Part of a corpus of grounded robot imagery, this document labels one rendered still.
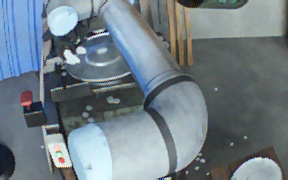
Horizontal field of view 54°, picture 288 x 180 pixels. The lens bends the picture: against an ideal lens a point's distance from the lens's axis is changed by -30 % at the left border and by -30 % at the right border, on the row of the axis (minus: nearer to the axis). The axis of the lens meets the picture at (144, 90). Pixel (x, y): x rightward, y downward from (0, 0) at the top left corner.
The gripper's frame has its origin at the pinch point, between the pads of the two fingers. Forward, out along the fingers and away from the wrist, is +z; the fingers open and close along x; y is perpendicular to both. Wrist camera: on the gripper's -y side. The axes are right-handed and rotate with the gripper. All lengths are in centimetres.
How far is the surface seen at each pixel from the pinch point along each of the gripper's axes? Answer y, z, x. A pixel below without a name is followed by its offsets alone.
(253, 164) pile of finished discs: 65, 54, 8
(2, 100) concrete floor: -124, 93, 5
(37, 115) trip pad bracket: -12.5, 13.1, -17.5
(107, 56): 3.0, 12.3, 12.2
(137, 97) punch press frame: 12.2, 26.7, 9.3
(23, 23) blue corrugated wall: -121, 60, 60
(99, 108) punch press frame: 3.8, 23.5, -0.5
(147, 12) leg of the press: -5, 31, 53
